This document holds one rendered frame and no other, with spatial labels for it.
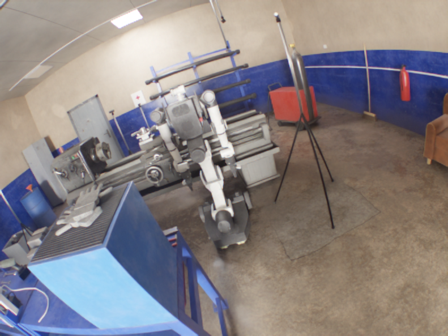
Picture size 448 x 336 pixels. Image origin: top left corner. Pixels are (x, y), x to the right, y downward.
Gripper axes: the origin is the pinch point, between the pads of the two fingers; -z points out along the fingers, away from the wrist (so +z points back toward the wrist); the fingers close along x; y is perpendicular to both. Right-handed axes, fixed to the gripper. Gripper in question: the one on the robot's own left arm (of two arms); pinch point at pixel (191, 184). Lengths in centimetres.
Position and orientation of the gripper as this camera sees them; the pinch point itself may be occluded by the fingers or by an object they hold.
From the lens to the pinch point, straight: 208.5
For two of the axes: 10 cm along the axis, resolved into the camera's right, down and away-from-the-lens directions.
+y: -9.5, 3.0, 0.6
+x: -1.4, -5.9, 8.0
